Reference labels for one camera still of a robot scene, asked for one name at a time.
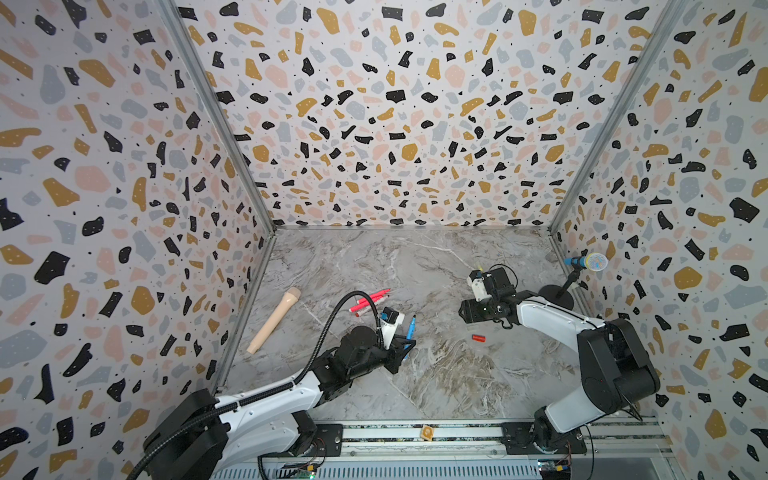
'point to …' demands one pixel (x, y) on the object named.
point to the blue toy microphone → (595, 261)
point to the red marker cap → (478, 338)
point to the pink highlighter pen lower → (364, 306)
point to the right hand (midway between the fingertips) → (470, 309)
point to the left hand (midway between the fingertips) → (418, 342)
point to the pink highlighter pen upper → (374, 296)
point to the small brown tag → (427, 432)
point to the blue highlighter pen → (411, 333)
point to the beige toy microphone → (287, 302)
